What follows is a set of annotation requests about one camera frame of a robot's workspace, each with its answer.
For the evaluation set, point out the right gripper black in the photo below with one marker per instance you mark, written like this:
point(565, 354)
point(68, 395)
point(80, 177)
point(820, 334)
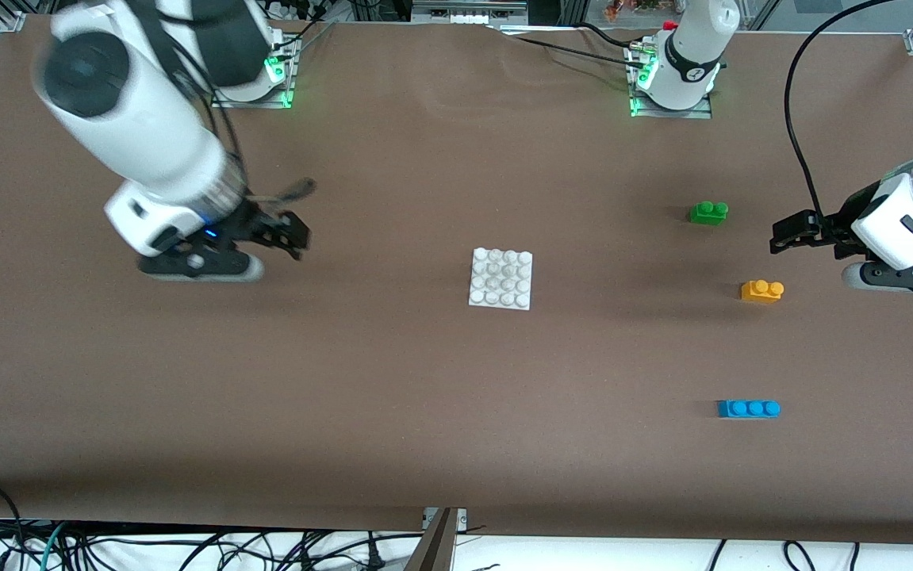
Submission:
point(254, 220)

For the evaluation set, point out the brown table cover sheet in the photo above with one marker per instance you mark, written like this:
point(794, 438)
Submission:
point(456, 381)

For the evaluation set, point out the white power strip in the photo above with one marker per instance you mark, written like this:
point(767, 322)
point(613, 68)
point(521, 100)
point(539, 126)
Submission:
point(464, 16)

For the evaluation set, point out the green two-stud block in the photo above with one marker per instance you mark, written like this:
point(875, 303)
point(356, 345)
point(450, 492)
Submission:
point(707, 214)

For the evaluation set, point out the yellow two-stud block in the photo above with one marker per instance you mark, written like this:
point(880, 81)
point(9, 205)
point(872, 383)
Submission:
point(759, 293)

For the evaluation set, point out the white studded base plate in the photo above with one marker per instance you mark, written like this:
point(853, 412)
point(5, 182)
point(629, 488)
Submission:
point(501, 279)

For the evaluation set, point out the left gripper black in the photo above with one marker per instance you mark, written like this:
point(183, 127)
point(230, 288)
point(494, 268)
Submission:
point(835, 228)

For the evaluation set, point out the blue three-stud block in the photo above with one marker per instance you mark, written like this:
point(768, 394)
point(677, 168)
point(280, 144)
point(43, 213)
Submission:
point(746, 409)

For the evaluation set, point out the silver metal edge bracket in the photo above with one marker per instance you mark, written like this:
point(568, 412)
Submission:
point(460, 517)

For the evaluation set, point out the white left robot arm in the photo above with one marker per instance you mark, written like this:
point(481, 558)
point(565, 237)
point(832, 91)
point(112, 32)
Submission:
point(694, 47)

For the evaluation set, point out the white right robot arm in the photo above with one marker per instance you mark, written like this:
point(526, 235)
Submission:
point(131, 119)

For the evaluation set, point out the grey slanted metal bar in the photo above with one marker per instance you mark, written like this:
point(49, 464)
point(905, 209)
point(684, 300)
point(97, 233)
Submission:
point(434, 551)

